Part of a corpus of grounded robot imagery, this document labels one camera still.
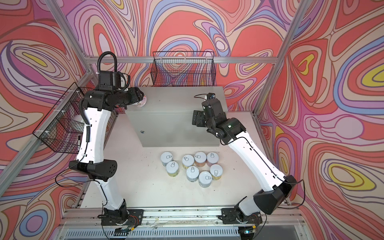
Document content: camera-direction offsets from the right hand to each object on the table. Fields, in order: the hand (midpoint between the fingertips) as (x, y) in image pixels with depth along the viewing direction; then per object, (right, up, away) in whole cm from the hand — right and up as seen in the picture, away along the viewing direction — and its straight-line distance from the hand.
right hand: (201, 119), depth 72 cm
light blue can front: (+2, -33, +9) cm, 34 cm away
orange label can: (0, -23, +17) cm, 29 cm away
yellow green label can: (-8, -25, +16) cm, 30 cm away
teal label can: (-21, -23, +17) cm, 35 cm away
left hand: (-31, +12, +1) cm, 33 cm away
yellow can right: (+9, -29, +11) cm, 33 cm away
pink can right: (+7, -23, +17) cm, 29 cm away
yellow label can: (-16, -28, +12) cm, 35 cm away
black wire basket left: (-68, -5, -1) cm, 68 cm away
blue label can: (-5, -30, +11) cm, 33 cm away
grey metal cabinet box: (-19, -1, +10) cm, 22 cm away
